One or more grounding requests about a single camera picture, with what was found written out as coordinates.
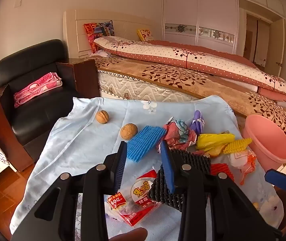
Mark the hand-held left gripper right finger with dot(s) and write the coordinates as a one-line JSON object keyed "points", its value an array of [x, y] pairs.
{"points": [[168, 165]]}

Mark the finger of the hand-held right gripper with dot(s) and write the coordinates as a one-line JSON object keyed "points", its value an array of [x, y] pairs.
{"points": [[280, 180]]}

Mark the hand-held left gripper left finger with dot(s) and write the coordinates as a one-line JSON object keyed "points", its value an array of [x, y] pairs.
{"points": [[121, 165]]}

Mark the black foam net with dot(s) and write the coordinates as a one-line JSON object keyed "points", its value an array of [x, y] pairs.
{"points": [[195, 160]]}

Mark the blue foam net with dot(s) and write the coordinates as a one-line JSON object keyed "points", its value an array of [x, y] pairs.
{"points": [[145, 140]]}

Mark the floral paper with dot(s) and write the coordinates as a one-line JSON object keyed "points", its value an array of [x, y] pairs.
{"points": [[178, 133]]}

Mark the pink plastic bucket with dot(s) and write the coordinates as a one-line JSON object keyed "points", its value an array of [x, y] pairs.
{"points": [[270, 143]]}

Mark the white orange snack packet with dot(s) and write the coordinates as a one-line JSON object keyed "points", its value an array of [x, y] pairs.
{"points": [[243, 162]]}

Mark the orange peel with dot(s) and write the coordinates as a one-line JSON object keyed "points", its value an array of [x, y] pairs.
{"points": [[216, 151]]}

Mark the person's left hand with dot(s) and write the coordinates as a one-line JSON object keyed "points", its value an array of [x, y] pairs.
{"points": [[132, 234]]}

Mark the red white snack packet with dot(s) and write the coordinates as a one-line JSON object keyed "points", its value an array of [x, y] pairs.
{"points": [[138, 195]]}

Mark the walnut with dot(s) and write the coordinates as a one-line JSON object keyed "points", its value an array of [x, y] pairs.
{"points": [[102, 117], [128, 131]]}

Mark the yellow plastic bag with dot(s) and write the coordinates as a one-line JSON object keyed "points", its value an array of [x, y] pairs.
{"points": [[213, 140]]}

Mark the red foam net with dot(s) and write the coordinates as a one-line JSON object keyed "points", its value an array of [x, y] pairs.
{"points": [[220, 168]]}

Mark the purple wrapper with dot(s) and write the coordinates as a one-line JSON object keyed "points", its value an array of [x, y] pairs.
{"points": [[197, 121]]}

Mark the light blue tablecloth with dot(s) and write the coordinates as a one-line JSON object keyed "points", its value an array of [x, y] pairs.
{"points": [[70, 150]]}

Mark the yellow foam net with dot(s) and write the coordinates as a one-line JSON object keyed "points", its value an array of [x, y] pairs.
{"points": [[236, 145]]}

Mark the white quilted mattress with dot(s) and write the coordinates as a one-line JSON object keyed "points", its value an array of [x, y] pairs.
{"points": [[122, 85]]}

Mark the bed with leaf-pattern blanket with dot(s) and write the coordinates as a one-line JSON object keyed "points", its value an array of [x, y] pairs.
{"points": [[163, 75]]}

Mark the black leather armchair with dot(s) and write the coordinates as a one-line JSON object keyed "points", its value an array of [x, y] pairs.
{"points": [[37, 120]]}

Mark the dark wooden nightstand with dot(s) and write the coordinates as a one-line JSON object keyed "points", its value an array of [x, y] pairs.
{"points": [[82, 75]]}

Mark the folded polka dot quilt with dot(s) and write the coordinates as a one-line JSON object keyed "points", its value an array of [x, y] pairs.
{"points": [[183, 55]]}

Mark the pink folded towel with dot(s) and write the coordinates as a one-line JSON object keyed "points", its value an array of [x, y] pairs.
{"points": [[36, 87]]}

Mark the yellow flower pillow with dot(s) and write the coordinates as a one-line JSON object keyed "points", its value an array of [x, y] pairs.
{"points": [[145, 34]]}

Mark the colourful printed pillow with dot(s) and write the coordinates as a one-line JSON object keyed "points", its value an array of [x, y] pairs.
{"points": [[97, 31]]}

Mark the white door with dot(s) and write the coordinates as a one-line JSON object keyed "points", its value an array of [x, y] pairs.
{"points": [[279, 42]]}

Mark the white bed headboard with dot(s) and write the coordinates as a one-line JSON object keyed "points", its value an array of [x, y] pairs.
{"points": [[72, 30]]}

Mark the white sliding door wardrobe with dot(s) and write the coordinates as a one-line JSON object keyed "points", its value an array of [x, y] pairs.
{"points": [[183, 12]]}

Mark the white wall switch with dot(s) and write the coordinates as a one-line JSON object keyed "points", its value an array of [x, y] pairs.
{"points": [[17, 3]]}

